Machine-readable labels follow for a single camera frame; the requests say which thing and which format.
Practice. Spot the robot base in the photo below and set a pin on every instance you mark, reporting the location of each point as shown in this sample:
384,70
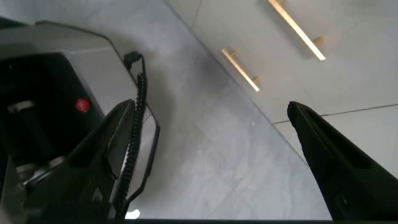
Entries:
99,68

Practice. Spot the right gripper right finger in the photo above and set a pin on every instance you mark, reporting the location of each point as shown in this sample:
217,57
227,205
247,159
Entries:
348,174

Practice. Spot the white cabinet door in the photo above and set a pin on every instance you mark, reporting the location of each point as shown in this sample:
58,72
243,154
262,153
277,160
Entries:
367,133

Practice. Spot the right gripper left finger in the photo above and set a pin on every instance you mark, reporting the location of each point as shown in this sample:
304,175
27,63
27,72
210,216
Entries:
77,180

